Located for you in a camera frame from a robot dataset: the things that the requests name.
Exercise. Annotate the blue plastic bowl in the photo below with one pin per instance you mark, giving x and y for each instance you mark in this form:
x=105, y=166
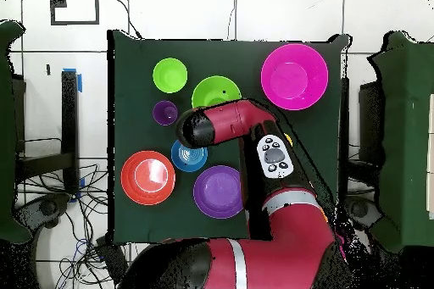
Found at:
x=190, y=162

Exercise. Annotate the purple plastic bowl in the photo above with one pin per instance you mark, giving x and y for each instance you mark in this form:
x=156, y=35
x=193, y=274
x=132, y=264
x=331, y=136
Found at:
x=217, y=194

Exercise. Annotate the red plastic bowl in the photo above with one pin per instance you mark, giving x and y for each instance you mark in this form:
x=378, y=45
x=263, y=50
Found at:
x=135, y=194

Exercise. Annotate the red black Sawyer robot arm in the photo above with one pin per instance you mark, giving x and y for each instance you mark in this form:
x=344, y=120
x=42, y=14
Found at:
x=288, y=255

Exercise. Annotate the large green plastic bowl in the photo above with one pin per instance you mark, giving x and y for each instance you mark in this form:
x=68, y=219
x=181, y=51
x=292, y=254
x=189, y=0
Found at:
x=213, y=92

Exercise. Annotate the purple plastic cup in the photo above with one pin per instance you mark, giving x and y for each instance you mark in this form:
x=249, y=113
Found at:
x=165, y=113

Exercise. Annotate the yellow plastic cup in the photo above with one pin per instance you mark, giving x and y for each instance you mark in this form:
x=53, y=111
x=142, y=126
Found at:
x=289, y=139

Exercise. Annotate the small green plastic bowl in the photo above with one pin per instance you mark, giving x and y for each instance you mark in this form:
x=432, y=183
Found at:
x=170, y=75

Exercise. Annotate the large pink plastic bowl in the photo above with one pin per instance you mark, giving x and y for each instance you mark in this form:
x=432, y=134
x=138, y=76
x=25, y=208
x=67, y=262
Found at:
x=294, y=77

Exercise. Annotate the dark green table cloth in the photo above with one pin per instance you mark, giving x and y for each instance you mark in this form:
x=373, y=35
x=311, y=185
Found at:
x=135, y=48

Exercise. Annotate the blue tape strip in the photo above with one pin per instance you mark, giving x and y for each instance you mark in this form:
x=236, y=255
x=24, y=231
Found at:
x=79, y=82

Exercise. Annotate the black floor box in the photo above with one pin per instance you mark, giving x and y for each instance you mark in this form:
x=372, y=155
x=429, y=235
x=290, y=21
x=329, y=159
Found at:
x=113, y=260

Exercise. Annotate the green cloth side table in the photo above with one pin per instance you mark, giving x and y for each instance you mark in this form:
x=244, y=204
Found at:
x=6, y=133
x=407, y=133

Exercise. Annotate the black pedestal leg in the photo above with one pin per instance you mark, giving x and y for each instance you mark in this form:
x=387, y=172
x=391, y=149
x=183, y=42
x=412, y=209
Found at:
x=47, y=207
x=359, y=209

